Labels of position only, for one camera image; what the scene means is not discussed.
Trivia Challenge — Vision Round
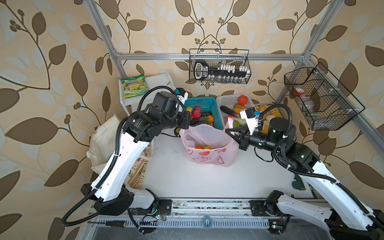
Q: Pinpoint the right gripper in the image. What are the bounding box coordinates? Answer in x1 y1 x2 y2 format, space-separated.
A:
225 125 282 156

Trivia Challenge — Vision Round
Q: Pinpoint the pink plastic grocery bag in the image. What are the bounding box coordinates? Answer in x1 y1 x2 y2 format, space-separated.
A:
180 124 239 167

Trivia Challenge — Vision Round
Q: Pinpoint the teal plastic fruit basket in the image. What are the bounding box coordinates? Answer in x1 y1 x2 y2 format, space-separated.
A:
185 97 224 130

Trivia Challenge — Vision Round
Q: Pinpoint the cream canvas tote bag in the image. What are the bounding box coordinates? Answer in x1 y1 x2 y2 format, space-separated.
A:
86 113 154 191

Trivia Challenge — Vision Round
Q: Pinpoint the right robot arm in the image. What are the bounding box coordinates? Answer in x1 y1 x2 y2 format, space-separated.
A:
225 104 384 240

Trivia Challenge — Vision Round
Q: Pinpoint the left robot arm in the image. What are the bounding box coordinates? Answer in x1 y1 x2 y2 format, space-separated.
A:
62 86 191 227

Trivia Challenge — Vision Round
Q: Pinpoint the white two-tier shelf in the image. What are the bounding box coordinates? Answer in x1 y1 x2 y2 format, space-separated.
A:
118 72 176 116

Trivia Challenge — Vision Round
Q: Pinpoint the purple eggplant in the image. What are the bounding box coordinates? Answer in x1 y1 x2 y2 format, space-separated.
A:
220 106 239 118

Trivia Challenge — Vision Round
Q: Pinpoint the white plastic vegetable basket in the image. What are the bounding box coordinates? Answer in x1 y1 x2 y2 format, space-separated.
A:
216 94 242 126

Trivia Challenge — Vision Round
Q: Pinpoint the red tomato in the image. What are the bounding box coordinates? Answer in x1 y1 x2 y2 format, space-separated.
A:
238 95 249 106

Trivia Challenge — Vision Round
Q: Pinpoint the green snack bag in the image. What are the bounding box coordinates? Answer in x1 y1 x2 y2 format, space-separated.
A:
120 75 149 99

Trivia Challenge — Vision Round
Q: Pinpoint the bread tray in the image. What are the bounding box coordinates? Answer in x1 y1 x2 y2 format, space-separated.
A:
255 105 283 134

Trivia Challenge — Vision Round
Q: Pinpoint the black yellow screwdriver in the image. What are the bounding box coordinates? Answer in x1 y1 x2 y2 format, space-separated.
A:
88 220 127 228

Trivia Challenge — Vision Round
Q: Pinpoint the black wire basket with bottles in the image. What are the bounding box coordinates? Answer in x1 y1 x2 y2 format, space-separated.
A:
189 48 252 86

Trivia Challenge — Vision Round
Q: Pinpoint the black wire wall basket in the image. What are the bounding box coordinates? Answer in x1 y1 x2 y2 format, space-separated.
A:
284 62 366 131

